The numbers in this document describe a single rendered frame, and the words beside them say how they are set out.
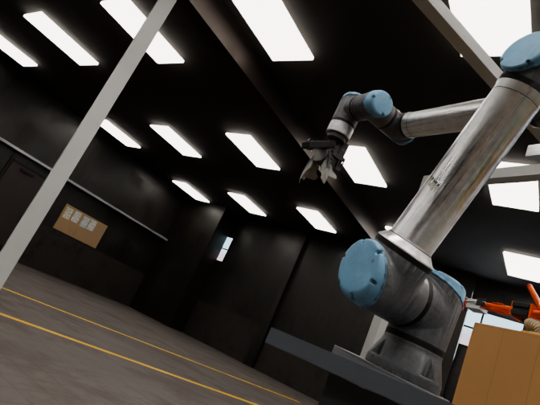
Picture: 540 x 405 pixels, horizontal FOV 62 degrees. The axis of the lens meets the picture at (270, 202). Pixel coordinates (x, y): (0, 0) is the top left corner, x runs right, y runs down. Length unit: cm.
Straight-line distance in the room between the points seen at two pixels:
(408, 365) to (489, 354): 81
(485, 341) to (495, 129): 104
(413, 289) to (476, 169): 30
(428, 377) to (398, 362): 8
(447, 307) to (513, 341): 74
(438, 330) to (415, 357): 9
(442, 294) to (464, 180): 29
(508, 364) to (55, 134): 1194
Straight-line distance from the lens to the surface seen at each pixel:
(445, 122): 147
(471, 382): 194
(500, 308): 218
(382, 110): 155
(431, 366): 118
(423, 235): 107
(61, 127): 1288
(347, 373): 101
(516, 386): 186
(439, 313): 117
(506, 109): 113
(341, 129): 160
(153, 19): 399
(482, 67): 395
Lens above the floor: 71
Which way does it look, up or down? 16 degrees up
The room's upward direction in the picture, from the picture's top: 25 degrees clockwise
